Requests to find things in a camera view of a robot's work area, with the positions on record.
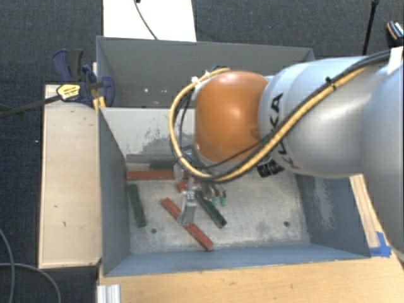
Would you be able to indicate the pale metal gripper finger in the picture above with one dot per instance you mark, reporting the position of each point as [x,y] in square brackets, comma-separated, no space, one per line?
[192,211]
[183,211]

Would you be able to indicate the red-brown flat block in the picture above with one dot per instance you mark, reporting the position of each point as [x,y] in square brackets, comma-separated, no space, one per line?
[202,236]
[148,175]
[182,186]

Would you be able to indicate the dark green flat block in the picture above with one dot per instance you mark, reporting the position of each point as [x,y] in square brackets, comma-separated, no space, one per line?
[137,205]
[162,165]
[214,215]

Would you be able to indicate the grey metal bin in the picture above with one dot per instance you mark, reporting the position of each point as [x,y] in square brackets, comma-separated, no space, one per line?
[252,213]

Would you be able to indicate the pale wood flat board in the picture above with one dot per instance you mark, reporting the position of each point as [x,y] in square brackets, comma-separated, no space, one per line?
[69,185]

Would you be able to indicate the black cylinder on white bracket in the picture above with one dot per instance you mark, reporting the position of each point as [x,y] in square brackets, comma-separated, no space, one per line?
[268,168]

